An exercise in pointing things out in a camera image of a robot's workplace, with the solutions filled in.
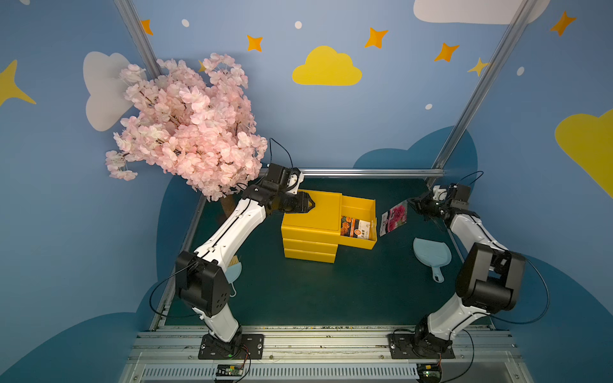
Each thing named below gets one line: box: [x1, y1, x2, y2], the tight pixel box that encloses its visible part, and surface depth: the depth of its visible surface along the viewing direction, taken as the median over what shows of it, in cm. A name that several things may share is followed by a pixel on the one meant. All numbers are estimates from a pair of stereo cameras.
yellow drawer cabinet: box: [280, 189, 343, 264], surface depth 83 cm
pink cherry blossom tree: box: [105, 54, 269, 218], surface depth 64 cm
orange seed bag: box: [340, 215, 371, 241], surface depth 88 cm
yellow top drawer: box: [338, 194, 378, 250], surface depth 89 cm
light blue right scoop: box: [412, 236, 453, 284], surface depth 100 cm
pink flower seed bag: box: [379, 199, 408, 237], surface depth 98 cm
